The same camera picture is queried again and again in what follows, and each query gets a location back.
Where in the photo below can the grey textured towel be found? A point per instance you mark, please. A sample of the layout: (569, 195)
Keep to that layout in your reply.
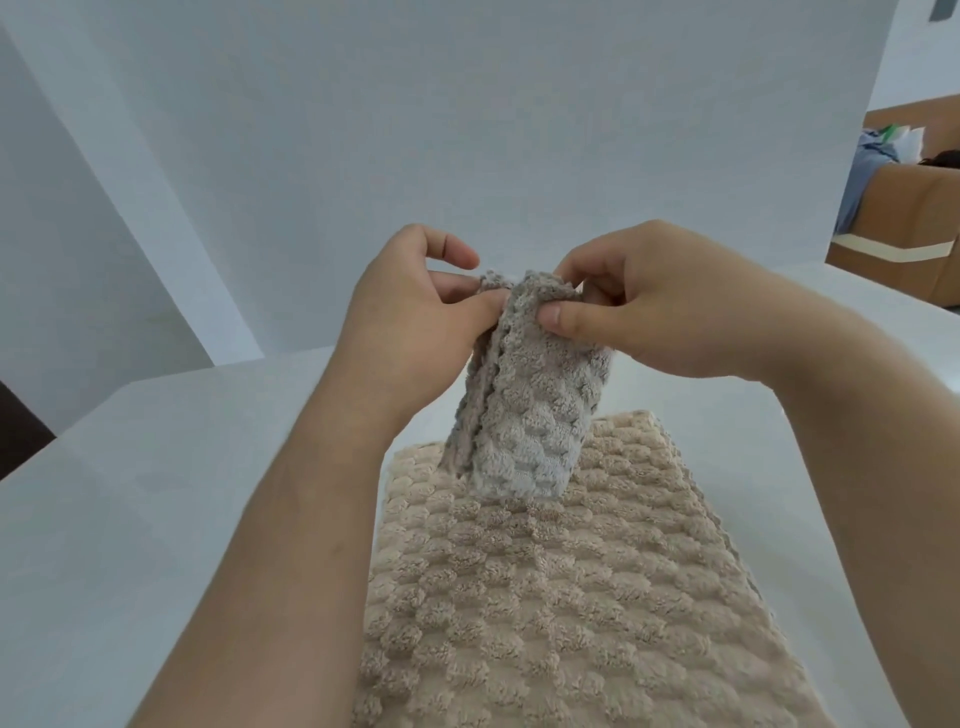
(525, 420)

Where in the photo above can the person's left forearm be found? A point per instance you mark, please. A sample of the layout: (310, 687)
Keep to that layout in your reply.
(300, 540)

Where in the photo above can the person's left thumb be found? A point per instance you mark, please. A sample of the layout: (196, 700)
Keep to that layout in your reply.
(472, 319)

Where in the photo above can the white and green bag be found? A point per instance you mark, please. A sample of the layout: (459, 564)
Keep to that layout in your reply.
(904, 141)

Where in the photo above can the blue cloth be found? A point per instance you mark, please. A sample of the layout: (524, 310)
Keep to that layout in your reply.
(862, 176)

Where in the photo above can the person's right forearm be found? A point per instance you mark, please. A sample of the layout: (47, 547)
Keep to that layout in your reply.
(877, 450)

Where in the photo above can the brown sofa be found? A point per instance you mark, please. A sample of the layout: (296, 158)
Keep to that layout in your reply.
(915, 217)

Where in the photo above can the person's right middle finger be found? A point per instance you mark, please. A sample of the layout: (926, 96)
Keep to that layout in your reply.
(606, 291)

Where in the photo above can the person's right hand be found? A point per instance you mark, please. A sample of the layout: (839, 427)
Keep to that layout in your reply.
(690, 307)

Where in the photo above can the person's left middle finger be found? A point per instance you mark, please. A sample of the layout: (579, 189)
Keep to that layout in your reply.
(442, 241)

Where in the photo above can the person's left hand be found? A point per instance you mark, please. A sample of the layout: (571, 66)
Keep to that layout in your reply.
(390, 322)

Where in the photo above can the beige textured towel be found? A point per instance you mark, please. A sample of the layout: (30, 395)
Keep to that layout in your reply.
(555, 600)

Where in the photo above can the dark brown furniture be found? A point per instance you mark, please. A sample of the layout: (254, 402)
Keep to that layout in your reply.
(21, 435)

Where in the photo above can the person's right thumb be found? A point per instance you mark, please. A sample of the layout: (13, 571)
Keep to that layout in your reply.
(581, 319)

